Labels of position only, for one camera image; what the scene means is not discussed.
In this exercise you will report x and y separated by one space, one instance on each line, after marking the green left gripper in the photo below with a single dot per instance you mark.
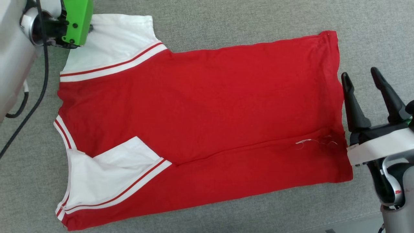
79 19

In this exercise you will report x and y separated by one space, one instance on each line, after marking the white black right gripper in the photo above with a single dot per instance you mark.
381 145

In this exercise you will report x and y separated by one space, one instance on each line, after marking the red and white garment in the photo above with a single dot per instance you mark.
210 97

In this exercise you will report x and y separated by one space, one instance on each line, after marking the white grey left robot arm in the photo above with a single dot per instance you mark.
13 64

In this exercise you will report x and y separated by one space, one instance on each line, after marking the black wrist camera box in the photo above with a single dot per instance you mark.
411 108

